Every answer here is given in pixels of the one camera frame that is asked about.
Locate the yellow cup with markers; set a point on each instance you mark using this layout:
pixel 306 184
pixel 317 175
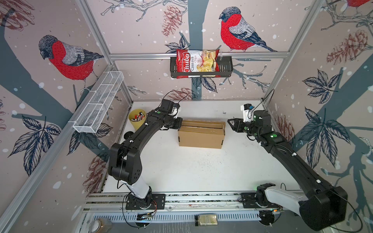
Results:
pixel 137 117

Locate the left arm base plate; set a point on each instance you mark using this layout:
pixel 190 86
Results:
pixel 153 202

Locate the glass jar lying flat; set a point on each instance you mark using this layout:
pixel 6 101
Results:
pixel 206 220

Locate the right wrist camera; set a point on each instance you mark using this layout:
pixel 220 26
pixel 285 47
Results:
pixel 247 110

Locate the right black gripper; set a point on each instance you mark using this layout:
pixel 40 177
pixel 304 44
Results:
pixel 236 124

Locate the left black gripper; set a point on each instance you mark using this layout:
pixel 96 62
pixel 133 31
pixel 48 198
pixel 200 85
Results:
pixel 178 124

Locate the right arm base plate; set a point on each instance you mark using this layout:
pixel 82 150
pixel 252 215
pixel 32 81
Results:
pixel 248 200

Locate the red cassava chips bag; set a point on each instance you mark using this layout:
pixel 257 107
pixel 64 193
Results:
pixel 197 61

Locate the white wire mesh shelf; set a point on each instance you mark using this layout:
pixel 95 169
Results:
pixel 94 112

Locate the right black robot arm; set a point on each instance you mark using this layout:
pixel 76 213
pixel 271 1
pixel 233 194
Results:
pixel 322 205

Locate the black lidded spice jar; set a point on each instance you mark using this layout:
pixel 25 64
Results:
pixel 128 135

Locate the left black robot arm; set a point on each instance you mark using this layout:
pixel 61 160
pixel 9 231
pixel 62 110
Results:
pixel 124 160

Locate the black wall basket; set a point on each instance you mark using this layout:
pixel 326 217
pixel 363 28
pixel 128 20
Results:
pixel 224 64

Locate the brown cardboard box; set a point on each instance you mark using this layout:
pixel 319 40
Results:
pixel 202 134

